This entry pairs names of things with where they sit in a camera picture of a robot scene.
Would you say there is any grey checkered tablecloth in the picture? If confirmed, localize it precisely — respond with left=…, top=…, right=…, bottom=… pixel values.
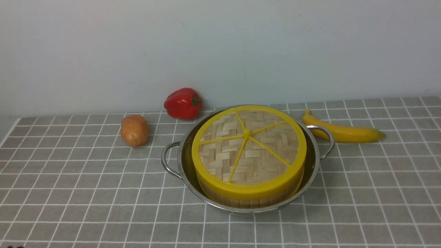
left=0, top=96, right=441, bottom=248

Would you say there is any yellow bamboo steamer basket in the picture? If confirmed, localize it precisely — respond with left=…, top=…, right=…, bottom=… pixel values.
left=196, top=164, right=305, bottom=209

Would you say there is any red bell pepper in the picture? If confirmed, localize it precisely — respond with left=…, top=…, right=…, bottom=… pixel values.
left=164, top=87, right=203, bottom=120

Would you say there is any brown potato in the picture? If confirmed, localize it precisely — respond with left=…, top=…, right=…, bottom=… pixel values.
left=120, top=114, right=148, bottom=147

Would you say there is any yellow bamboo steamer lid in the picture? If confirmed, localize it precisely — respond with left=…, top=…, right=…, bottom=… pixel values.
left=191, top=105, right=307, bottom=201

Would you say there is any yellow banana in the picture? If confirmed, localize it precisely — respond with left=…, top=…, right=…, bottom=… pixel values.
left=302, top=109, right=386, bottom=143

